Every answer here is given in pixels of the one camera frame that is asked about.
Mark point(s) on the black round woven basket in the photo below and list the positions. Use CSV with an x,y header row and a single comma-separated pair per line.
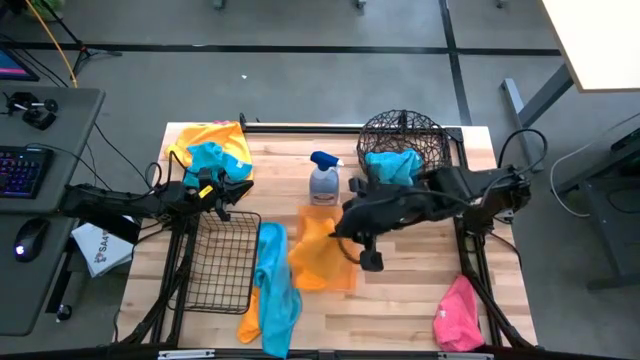
x,y
400,132

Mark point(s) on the large yellow microfiber towel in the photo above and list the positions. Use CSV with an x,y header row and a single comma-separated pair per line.
x,y
220,134

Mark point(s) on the black tripod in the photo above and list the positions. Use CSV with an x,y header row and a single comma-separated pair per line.
x,y
85,51

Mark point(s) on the black aluminium table frame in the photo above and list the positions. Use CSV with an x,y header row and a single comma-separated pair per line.
x,y
300,129

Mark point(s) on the black round knob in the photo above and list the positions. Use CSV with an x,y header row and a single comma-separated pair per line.
x,y
64,313

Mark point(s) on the green object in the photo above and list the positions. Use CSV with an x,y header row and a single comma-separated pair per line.
x,y
47,7

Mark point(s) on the white table top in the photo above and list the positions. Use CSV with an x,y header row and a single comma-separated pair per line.
x,y
595,40

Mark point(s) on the dark grey workbench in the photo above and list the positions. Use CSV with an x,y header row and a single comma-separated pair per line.
x,y
620,240

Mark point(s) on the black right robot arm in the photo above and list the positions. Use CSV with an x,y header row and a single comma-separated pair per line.
x,y
475,185

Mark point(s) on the grey table leg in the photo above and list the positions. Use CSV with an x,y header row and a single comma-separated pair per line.
x,y
522,125

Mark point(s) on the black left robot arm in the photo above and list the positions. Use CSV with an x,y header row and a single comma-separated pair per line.
x,y
125,202

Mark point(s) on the silver metal bracket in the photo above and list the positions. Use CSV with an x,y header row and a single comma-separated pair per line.
x,y
465,356
186,354

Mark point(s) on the translucent orange plastic bin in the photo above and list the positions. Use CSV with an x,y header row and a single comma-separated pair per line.
x,y
312,211

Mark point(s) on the orange microfiber towel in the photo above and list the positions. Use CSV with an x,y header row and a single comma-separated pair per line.
x,y
248,322
320,255

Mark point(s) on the grey desk top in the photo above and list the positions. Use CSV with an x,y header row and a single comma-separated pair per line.
x,y
25,300
60,135

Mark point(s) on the computer monitor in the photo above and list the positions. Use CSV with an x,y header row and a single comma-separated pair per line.
x,y
12,67

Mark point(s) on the black clamp mount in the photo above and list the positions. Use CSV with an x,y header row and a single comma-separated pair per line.
x,y
37,117

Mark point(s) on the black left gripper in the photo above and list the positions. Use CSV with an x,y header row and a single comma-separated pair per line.
x,y
217,195

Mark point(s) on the chair caster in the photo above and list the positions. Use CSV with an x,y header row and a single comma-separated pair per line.
x,y
360,3
218,4
500,3

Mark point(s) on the black desk support beam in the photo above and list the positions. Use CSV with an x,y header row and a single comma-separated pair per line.
x,y
125,231

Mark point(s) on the black computer mouse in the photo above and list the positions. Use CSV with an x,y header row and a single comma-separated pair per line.
x,y
30,240

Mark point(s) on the spray bottle with blue trigger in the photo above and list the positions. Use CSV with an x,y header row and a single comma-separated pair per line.
x,y
324,182

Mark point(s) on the blue microfiber towel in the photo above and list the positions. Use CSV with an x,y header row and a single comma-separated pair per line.
x,y
395,165
215,156
275,295

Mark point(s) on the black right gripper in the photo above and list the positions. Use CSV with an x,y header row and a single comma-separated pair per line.
x,y
385,212

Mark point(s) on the backlit black keyboard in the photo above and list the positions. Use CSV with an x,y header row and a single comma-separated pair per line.
x,y
22,172

